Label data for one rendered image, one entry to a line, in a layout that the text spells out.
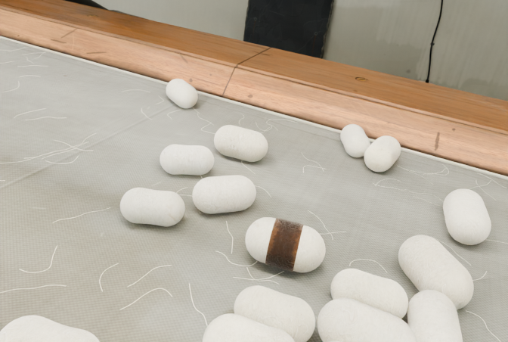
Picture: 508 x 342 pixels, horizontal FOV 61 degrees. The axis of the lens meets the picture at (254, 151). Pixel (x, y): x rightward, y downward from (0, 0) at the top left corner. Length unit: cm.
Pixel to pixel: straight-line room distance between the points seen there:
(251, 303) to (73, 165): 15
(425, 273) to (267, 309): 8
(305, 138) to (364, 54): 199
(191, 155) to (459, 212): 15
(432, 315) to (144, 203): 14
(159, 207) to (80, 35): 31
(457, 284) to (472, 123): 19
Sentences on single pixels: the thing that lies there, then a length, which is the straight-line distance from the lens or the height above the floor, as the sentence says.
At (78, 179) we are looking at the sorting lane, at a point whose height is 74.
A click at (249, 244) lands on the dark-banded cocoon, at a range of 20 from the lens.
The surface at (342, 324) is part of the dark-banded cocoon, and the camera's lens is 17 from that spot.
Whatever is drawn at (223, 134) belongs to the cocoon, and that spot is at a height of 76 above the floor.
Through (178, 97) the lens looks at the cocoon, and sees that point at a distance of 35.
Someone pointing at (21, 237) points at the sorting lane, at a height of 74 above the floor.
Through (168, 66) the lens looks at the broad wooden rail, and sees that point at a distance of 43.
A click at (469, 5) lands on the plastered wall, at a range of 226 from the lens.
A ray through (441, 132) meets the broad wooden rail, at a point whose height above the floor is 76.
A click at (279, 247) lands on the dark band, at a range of 20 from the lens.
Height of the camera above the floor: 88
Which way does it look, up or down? 28 degrees down
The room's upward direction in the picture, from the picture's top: 8 degrees clockwise
